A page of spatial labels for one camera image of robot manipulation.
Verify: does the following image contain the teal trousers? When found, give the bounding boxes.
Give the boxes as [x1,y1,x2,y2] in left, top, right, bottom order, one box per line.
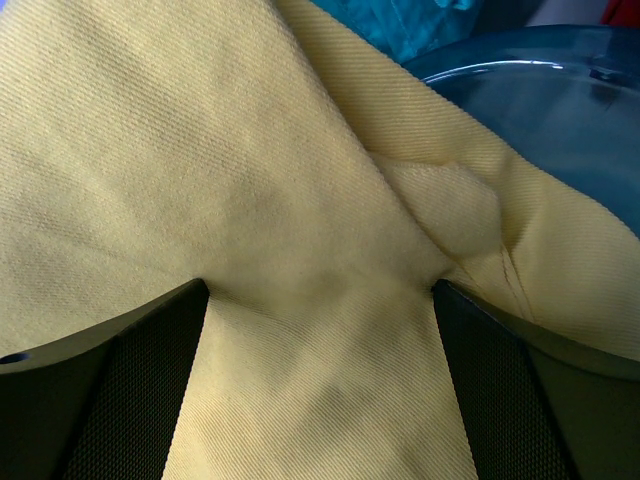
[309,0,531,64]

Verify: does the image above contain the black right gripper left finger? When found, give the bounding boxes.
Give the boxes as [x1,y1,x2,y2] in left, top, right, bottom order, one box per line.
[1,279,209,479]

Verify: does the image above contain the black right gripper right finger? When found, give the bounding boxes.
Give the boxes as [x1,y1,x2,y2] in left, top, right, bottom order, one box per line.
[432,280,639,479]

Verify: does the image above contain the blue plastic basin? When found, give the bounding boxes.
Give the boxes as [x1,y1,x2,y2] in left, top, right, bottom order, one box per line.
[404,25,639,233]

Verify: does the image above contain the red trousers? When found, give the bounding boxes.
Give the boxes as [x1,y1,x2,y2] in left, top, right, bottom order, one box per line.
[600,0,640,28]

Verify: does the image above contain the yellow trousers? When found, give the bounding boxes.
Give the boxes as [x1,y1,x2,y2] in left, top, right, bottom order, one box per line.
[1,1,639,479]

